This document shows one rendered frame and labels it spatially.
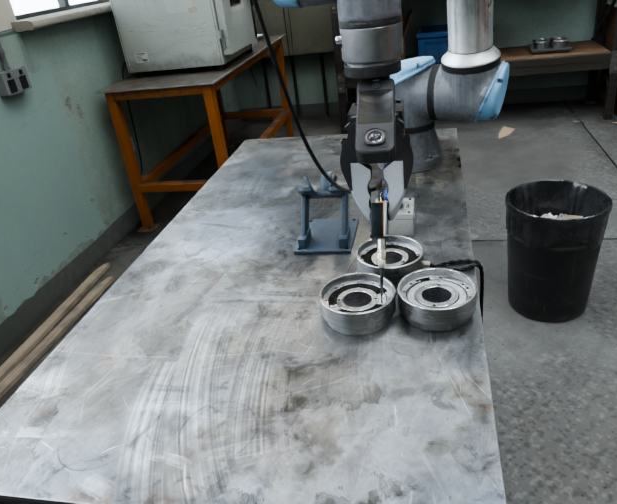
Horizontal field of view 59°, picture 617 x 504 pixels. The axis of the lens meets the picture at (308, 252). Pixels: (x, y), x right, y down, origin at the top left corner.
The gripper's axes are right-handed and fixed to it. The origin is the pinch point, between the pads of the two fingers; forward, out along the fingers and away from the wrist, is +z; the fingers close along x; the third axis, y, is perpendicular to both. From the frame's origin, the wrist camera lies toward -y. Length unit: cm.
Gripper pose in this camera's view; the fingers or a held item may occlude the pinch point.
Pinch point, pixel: (379, 214)
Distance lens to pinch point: 77.1
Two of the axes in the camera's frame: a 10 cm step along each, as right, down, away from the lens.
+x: -9.8, 0.1, 2.1
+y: 1.8, -4.9, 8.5
